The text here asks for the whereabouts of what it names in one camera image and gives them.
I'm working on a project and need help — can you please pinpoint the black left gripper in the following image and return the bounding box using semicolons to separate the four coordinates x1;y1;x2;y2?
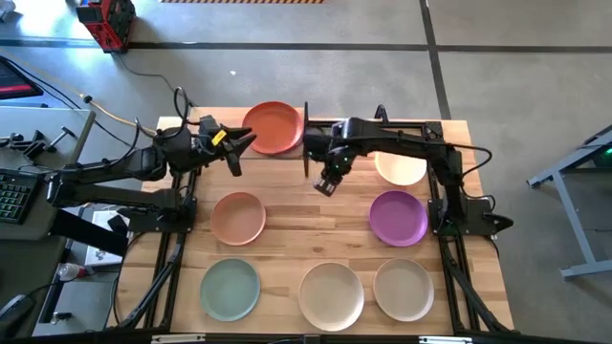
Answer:
194;114;258;159

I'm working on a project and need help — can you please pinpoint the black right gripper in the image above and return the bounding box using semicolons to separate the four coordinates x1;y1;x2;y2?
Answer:
303;131;358;199

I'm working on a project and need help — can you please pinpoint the red-orange plate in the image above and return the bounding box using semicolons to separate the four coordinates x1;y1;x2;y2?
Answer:
241;100;306;156

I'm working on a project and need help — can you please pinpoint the pale peach plate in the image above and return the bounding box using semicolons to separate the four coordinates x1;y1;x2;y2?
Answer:
374;150;428;187

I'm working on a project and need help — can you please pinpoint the salmon plate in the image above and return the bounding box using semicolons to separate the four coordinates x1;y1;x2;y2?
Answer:
209;191;267;247

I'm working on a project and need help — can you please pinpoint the purple plate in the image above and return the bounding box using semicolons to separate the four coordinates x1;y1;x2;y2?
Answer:
368;189;429;248

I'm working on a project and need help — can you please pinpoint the large beige plate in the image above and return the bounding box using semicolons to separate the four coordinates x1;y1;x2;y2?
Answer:
297;258;366;331

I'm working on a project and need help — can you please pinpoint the grey-beige plate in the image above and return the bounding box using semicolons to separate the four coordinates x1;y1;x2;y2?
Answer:
372;257;436;323

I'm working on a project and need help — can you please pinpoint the sage green plate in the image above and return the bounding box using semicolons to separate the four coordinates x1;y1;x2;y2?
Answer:
199;257;262;323

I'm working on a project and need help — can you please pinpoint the red and black tool box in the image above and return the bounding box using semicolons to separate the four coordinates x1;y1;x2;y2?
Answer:
75;0;138;54

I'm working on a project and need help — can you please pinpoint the white cardboard box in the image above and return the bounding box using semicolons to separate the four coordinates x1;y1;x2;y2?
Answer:
84;208;129;268

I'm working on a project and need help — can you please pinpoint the black flat bar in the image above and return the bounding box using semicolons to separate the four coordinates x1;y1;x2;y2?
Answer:
49;208;130;258

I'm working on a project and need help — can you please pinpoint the black desk clamp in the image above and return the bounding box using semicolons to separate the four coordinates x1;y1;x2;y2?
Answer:
0;131;49;161

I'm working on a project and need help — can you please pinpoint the grey desk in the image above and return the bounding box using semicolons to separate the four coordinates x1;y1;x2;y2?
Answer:
0;104;97;243

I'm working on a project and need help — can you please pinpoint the clear bottle with red cap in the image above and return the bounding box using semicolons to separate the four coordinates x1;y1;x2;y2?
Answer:
55;262;91;283

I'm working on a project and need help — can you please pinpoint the black keyboard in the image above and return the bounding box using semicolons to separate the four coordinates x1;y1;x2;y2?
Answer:
0;167;48;226

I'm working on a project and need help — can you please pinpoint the black computer mouse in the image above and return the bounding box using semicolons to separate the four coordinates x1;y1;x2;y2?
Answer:
0;293;35;338

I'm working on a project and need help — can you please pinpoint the black floor cable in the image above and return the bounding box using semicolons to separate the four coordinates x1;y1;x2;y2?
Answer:
114;51;195;107

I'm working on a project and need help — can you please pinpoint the yellow floor cable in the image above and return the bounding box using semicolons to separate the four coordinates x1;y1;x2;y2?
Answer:
28;66;158;134

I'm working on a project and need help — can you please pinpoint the black aluminium rig frame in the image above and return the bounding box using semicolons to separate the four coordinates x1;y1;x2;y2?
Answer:
0;102;612;344

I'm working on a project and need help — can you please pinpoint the silver metal bracket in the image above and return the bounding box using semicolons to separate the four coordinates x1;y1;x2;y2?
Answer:
419;335;473;344
151;333;207;344

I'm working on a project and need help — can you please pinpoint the grey metal table frame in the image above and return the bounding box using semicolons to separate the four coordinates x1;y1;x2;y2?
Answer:
525;124;612;281

